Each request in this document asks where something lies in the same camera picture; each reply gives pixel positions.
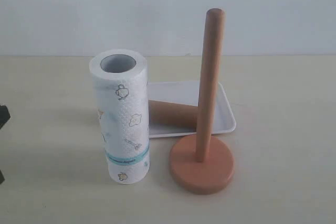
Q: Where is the white printed paper towel roll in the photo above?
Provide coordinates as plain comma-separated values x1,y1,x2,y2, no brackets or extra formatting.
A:
89,49,150,185

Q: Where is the brown cardboard tube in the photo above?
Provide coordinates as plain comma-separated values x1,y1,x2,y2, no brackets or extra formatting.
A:
149,100,198,130

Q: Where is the wooden paper towel holder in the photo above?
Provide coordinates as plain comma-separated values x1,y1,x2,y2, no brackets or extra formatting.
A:
169,8,234,195

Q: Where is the white rectangular tray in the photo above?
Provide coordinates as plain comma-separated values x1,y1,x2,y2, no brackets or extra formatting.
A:
148,81,236,138

